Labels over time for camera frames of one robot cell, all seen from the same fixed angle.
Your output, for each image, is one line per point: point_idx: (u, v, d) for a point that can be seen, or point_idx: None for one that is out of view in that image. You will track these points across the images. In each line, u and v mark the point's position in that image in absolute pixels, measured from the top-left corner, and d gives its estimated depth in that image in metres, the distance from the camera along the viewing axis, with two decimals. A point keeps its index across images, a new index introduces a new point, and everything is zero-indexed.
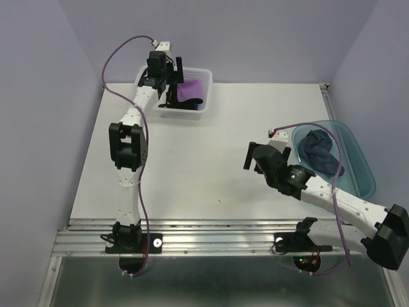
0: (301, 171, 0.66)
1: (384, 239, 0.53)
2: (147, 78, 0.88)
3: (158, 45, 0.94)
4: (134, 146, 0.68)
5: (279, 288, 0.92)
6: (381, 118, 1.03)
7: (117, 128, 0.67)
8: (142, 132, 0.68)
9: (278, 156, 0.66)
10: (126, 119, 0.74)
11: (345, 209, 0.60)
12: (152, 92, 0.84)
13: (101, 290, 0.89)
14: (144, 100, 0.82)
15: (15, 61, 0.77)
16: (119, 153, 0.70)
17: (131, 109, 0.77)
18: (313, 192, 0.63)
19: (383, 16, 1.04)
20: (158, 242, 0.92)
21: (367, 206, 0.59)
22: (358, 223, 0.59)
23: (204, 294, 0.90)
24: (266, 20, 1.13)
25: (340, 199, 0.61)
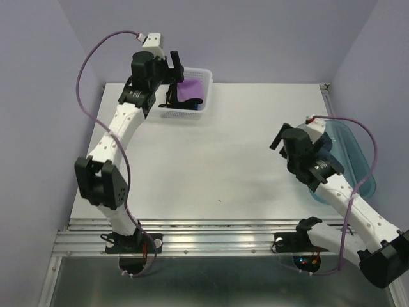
0: (326, 165, 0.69)
1: (385, 257, 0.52)
2: (131, 91, 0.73)
3: (146, 39, 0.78)
4: (105, 186, 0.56)
5: (279, 288, 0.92)
6: (381, 118, 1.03)
7: (84, 165, 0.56)
8: (114, 171, 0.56)
9: (307, 143, 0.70)
10: (98, 152, 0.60)
11: (358, 217, 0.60)
12: (135, 112, 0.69)
13: (101, 290, 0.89)
14: (123, 123, 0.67)
15: (14, 61, 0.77)
16: (89, 192, 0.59)
17: (105, 138, 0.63)
18: (331, 189, 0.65)
19: (383, 16, 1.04)
20: (158, 242, 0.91)
21: (381, 222, 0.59)
22: (363, 234, 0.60)
23: (204, 294, 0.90)
24: (266, 19, 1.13)
25: (356, 205, 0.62)
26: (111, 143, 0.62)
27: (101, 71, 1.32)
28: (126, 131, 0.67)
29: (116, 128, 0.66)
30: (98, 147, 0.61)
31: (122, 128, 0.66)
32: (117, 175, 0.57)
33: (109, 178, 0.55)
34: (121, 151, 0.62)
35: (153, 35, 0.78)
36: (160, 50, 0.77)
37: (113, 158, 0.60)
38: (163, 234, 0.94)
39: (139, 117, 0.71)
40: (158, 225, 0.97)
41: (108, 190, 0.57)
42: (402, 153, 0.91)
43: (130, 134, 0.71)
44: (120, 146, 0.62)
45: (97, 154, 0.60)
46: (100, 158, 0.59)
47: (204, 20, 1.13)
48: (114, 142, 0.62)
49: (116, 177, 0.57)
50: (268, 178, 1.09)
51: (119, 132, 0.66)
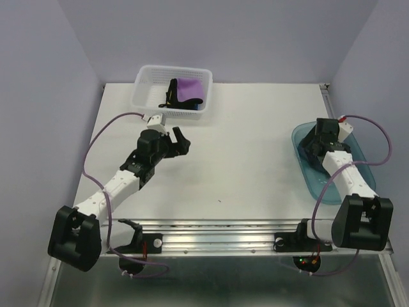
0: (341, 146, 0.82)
1: (349, 201, 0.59)
2: (133, 162, 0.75)
3: (150, 119, 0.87)
4: (80, 242, 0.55)
5: (279, 288, 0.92)
6: (381, 118, 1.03)
7: (67, 215, 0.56)
8: (96, 226, 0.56)
9: (331, 128, 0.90)
10: (84, 206, 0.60)
11: (344, 176, 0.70)
12: (132, 179, 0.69)
13: (101, 290, 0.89)
14: (118, 186, 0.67)
15: (14, 61, 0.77)
16: (60, 247, 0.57)
17: (97, 194, 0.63)
18: (333, 157, 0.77)
19: (383, 16, 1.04)
20: (158, 242, 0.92)
21: (363, 185, 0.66)
22: (344, 190, 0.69)
23: (204, 294, 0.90)
24: (266, 20, 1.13)
25: (347, 169, 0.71)
26: (101, 199, 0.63)
27: (101, 71, 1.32)
28: (121, 193, 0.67)
29: (112, 188, 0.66)
30: (87, 201, 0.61)
31: (116, 188, 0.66)
32: (96, 233, 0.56)
33: (87, 235, 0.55)
34: (108, 209, 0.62)
35: (156, 115, 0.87)
36: (162, 128, 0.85)
37: (98, 215, 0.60)
38: (163, 234, 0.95)
39: (136, 185, 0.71)
40: (157, 225, 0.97)
41: (80, 248, 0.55)
42: (400, 153, 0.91)
43: (124, 197, 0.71)
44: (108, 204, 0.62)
45: (84, 208, 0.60)
46: (85, 213, 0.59)
47: (204, 20, 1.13)
48: (103, 199, 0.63)
49: (94, 236, 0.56)
50: (268, 178, 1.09)
51: (112, 190, 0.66)
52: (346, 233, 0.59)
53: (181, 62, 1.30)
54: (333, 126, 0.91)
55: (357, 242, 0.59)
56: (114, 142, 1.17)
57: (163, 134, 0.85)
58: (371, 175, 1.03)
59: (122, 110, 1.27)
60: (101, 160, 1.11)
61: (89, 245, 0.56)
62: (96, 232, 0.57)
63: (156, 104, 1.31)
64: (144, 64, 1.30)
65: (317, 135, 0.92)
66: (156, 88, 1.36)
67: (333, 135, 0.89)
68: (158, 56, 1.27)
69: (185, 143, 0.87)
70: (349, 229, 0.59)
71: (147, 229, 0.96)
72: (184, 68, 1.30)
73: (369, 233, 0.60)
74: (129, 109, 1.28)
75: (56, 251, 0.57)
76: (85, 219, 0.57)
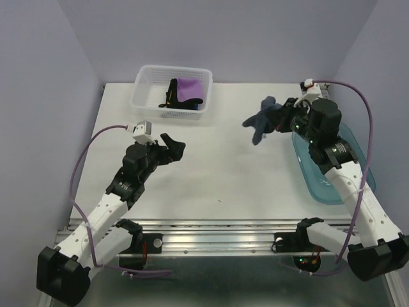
0: (345, 148, 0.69)
1: (378, 256, 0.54)
2: (121, 182, 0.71)
3: (134, 128, 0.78)
4: (66, 283, 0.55)
5: (279, 287, 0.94)
6: (383, 117, 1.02)
7: (48, 256, 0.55)
8: (78, 268, 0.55)
9: (335, 123, 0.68)
10: (66, 245, 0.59)
11: (363, 209, 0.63)
12: (118, 206, 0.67)
13: (101, 290, 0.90)
14: (103, 217, 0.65)
15: (13, 61, 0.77)
16: (47, 285, 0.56)
17: (80, 229, 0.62)
18: (342, 176, 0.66)
19: (383, 15, 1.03)
20: (158, 242, 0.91)
21: (384, 220, 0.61)
22: (365, 228, 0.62)
23: (203, 295, 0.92)
24: (266, 20, 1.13)
25: (364, 199, 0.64)
26: (84, 235, 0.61)
27: (102, 71, 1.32)
28: (104, 224, 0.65)
29: (95, 220, 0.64)
30: (69, 239, 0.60)
31: (100, 221, 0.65)
32: (79, 275, 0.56)
33: (69, 277, 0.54)
34: (91, 247, 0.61)
35: (140, 123, 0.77)
36: (147, 137, 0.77)
37: (80, 254, 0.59)
38: (163, 234, 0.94)
39: (123, 210, 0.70)
40: (157, 225, 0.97)
41: (66, 285, 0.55)
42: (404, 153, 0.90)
43: (110, 226, 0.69)
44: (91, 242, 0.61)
45: (65, 247, 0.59)
46: (67, 252, 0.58)
47: (204, 20, 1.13)
48: (87, 236, 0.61)
49: (78, 275, 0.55)
50: (268, 178, 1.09)
51: (96, 224, 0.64)
52: (370, 276, 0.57)
53: (181, 62, 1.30)
54: (337, 118, 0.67)
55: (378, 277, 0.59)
56: (114, 142, 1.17)
57: (150, 143, 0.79)
58: (372, 176, 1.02)
59: (123, 110, 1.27)
60: (101, 162, 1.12)
61: (75, 282, 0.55)
62: (81, 273, 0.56)
63: (155, 104, 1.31)
64: (144, 64, 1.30)
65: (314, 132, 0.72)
66: (156, 87, 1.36)
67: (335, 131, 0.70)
68: (158, 57, 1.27)
69: (176, 147, 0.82)
70: (374, 274, 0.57)
71: (147, 229, 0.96)
72: (185, 68, 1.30)
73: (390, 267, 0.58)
74: (130, 109, 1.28)
75: (44, 288, 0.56)
76: (68, 259, 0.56)
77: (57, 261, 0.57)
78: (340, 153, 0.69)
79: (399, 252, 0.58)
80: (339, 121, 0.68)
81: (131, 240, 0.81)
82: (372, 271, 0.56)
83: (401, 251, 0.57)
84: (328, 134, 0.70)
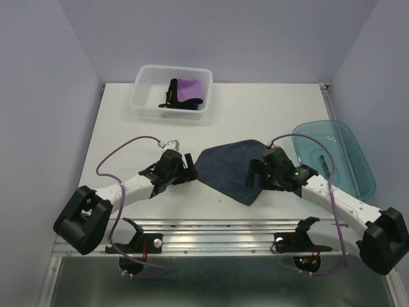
0: (305, 170, 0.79)
1: (371, 237, 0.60)
2: (151, 173, 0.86)
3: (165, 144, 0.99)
4: (88, 224, 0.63)
5: (280, 287, 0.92)
6: (383, 117, 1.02)
7: (84, 194, 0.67)
8: (107, 211, 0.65)
9: (283, 155, 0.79)
10: (103, 190, 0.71)
11: (340, 206, 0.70)
12: (147, 185, 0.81)
13: (101, 290, 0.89)
14: (134, 186, 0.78)
15: (11, 61, 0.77)
16: (66, 222, 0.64)
17: (115, 186, 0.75)
18: (313, 188, 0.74)
19: (383, 15, 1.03)
20: (158, 242, 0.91)
21: (362, 206, 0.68)
22: (351, 220, 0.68)
23: (203, 295, 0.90)
24: (266, 19, 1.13)
25: (337, 196, 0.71)
26: (117, 190, 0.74)
27: (102, 71, 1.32)
28: (133, 193, 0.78)
29: (130, 185, 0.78)
30: (105, 188, 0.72)
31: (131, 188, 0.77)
32: (103, 220, 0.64)
33: (97, 215, 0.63)
34: (122, 199, 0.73)
35: (171, 141, 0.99)
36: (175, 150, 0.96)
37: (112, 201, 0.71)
38: (163, 234, 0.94)
39: (149, 191, 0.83)
40: (157, 225, 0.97)
41: (85, 229, 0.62)
42: (405, 154, 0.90)
43: (134, 199, 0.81)
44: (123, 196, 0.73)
45: (101, 192, 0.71)
46: (101, 196, 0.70)
47: (204, 20, 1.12)
48: (119, 191, 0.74)
49: (102, 219, 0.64)
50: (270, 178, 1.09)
51: (129, 187, 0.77)
52: (385, 262, 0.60)
53: (181, 62, 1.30)
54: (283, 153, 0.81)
55: (393, 261, 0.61)
56: (149, 149, 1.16)
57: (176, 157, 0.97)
58: (371, 178, 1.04)
59: (123, 109, 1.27)
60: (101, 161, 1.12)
61: (95, 230, 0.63)
62: (105, 219, 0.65)
63: (156, 104, 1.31)
64: (144, 64, 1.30)
65: (273, 172, 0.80)
66: (156, 87, 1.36)
67: (289, 163, 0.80)
68: (159, 56, 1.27)
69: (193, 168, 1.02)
70: (385, 259, 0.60)
71: (147, 229, 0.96)
72: (185, 68, 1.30)
73: (397, 245, 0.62)
74: (130, 109, 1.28)
75: (63, 227, 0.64)
76: (100, 202, 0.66)
77: (84, 203, 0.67)
78: (303, 174, 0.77)
79: (392, 228, 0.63)
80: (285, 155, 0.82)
81: (130, 237, 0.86)
82: (381, 256, 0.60)
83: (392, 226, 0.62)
84: (285, 167, 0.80)
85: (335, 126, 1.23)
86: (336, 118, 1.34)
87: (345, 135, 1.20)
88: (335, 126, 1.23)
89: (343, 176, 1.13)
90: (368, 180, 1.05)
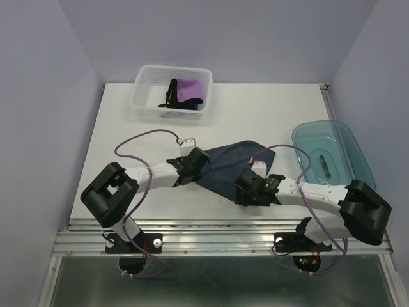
0: (275, 179, 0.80)
1: (347, 214, 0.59)
2: (178, 162, 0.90)
3: (183, 142, 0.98)
4: (112, 199, 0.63)
5: (280, 288, 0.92)
6: (381, 117, 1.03)
7: (114, 170, 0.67)
8: (133, 190, 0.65)
9: (251, 173, 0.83)
10: (131, 171, 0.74)
11: (312, 196, 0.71)
12: (172, 174, 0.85)
13: (101, 290, 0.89)
14: (161, 172, 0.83)
15: (12, 62, 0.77)
16: (92, 194, 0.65)
17: (144, 169, 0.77)
18: (285, 191, 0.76)
19: (383, 16, 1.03)
20: (158, 242, 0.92)
21: (330, 189, 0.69)
22: (325, 206, 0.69)
23: (204, 295, 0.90)
24: (266, 20, 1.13)
25: (306, 189, 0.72)
26: (145, 173, 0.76)
27: (103, 71, 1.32)
28: (160, 178, 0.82)
29: (157, 170, 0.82)
30: (134, 169, 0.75)
31: (160, 173, 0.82)
32: (128, 198, 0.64)
33: (123, 192, 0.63)
34: (147, 182, 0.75)
35: (189, 139, 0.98)
36: None
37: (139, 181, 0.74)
38: (164, 234, 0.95)
39: (174, 179, 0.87)
40: (157, 226, 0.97)
41: (109, 203, 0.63)
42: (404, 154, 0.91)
43: (160, 183, 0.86)
44: (149, 179, 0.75)
45: (129, 171, 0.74)
46: (130, 175, 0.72)
47: (204, 20, 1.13)
48: (147, 174, 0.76)
49: (128, 197, 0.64)
50: (273, 166, 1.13)
51: (156, 172, 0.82)
52: (374, 235, 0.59)
53: (181, 62, 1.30)
54: (251, 171, 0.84)
55: (381, 229, 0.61)
56: (163, 143, 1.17)
57: None
58: (371, 178, 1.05)
59: (123, 109, 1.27)
60: (101, 161, 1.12)
61: (119, 207, 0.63)
62: (130, 197, 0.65)
63: (156, 104, 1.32)
64: (144, 64, 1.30)
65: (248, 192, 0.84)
66: (156, 88, 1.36)
67: (259, 179, 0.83)
68: (159, 57, 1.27)
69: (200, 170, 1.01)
70: (371, 231, 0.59)
71: (147, 229, 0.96)
72: (185, 68, 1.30)
73: (377, 212, 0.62)
74: (130, 109, 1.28)
75: (89, 197, 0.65)
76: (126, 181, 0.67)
77: (112, 179, 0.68)
78: (274, 183, 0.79)
79: (362, 196, 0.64)
80: (253, 172, 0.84)
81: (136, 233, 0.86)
82: (367, 230, 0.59)
83: (362, 194, 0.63)
84: (257, 183, 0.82)
85: (335, 125, 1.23)
86: (336, 119, 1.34)
87: (344, 135, 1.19)
88: (335, 125, 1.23)
89: (343, 176, 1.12)
90: (369, 180, 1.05)
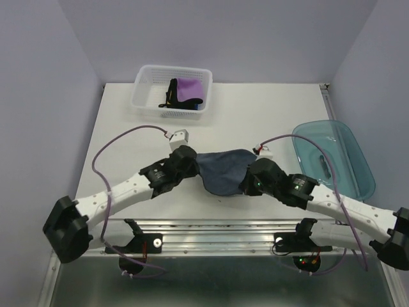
0: (303, 181, 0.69)
1: (399, 246, 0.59)
2: (156, 169, 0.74)
3: (172, 135, 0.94)
4: (62, 241, 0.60)
5: (280, 287, 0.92)
6: (381, 116, 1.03)
7: (63, 205, 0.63)
8: (84, 229, 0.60)
9: (276, 169, 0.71)
10: (85, 203, 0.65)
11: (355, 217, 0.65)
12: (144, 188, 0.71)
13: (101, 290, 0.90)
14: (127, 192, 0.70)
15: (12, 62, 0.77)
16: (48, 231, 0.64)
17: (102, 196, 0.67)
18: (321, 203, 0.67)
19: (383, 16, 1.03)
20: (158, 243, 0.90)
21: (376, 213, 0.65)
22: (367, 229, 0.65)
23: (204, 294, 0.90)
24: (266, 20, 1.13)
25: (349, 206, 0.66)
26: (102, 201, 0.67)
27: (102, 71, 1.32)
28: (126, 199, 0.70)
29: (119, 192, 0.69)
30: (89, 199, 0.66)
31: (123, 195, 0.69)
32: (79, 237, 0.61)
33: (71, 234, 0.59)
34: (105, 213, 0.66)
35: (179, 132, 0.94)
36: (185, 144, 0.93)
37: (92, 217, 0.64)
38: (164, 234, 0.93)
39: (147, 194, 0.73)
40: (157, 226, 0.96)
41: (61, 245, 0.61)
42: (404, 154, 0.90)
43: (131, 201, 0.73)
44: (107, 210, 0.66)
45: (82, 204, 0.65)
46: (82, 210, 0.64)
47: (204, 20, 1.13)
48: (105, 203, 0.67)
49: (80, 236, 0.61)
50: None
51: (117, 196, 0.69)
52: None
53: (181, 62, 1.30)
54: (275, 165, 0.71)
55: None
56: (163, 143, 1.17)
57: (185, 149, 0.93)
58: (371, 178, 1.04)
59: (123, 109, 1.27)
60: (101, 161, 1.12)
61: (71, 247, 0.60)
62: (82, 236, 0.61)
63: (155, 104, 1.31)
64: (144, 64, 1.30)
65: (268, 188, 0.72)
66: (156, 87, 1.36)
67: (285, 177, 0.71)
68: (159, 57, 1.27)
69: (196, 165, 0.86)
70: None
71: (147, 229, 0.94)
72: (185, 68, 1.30)
73: None
74: (130, 109, 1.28)
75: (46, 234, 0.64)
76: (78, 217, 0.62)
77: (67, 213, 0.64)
78: (304, 186, 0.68)
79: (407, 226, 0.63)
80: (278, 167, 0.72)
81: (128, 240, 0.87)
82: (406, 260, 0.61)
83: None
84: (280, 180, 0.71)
85: (335, 126, 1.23)
86: (336, 119, 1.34)
87: (345, 135, 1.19)
88: (335, 126, 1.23)
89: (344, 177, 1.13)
90: (369, 180, 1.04)
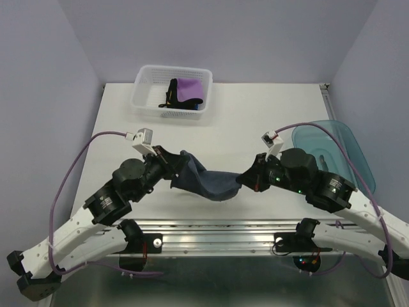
0: (338, 181, 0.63)
1: None
2: (102, 196, 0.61)
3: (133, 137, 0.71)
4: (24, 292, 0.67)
5: (279, 288, 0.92)
6: (381, 116, 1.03)
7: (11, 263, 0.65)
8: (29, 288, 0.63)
9: (314, 165, 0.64)
10: (29, 257, 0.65)
11: (393, 233, 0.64)
12: (87, 228, 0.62)
13: (101, 290, 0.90)
14: (70, 235, 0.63)
15: (12, 62, 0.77)
16: None
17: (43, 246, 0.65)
18: (358, 213, 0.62)
19: (383, 16, 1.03)
20: (158, 242, 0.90)
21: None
22: (396, 244, 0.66)
23: (204, 294, 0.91)
24: (266, 20, 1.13)
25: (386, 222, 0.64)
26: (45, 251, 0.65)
27: (102, 71, 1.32)
28: (72, 242, 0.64)
29: (62, 236, 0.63)
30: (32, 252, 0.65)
31: (64, 242, 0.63)
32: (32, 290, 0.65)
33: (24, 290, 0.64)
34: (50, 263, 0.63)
35: (138, 132, 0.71)
36: (146, 148, 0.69)
37: (36, 270, 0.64)
38: (164, 234, 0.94)
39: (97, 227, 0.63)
40: (157, 226, 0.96)
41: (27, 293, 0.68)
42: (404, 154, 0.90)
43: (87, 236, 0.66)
44: (50, 261, 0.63)
45: (28, 258, 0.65)
46: (27, 265, 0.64)
47: (204, 20, 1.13)
48: (46, 254, 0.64)
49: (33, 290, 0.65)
50: None
51: (59, 243, 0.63)
52: None
53: (181, 62, 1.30)
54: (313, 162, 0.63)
55: None
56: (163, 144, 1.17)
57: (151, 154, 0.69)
58: (371, 179, 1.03)
59: (123, 109, 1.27)
60: (101, 162, 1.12)
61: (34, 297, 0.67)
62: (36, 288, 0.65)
63: (155, 104, 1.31)
64: (144, 64, 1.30)
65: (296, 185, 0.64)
66: (156, 87, 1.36)
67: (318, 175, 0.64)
68: (158, 57, 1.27)
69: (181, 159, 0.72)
70: None
71: (147, 229, 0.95)
72: (185, 68, 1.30)
73: None
74: (130, 109, 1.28)
75: None
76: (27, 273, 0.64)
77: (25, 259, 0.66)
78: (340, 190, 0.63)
79: None
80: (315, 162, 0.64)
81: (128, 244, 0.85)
82: None
83: None
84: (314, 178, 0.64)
85: (335, 126, 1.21)
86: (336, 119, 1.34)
87: (345, 135, 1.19)
88: (335, 126, 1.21)
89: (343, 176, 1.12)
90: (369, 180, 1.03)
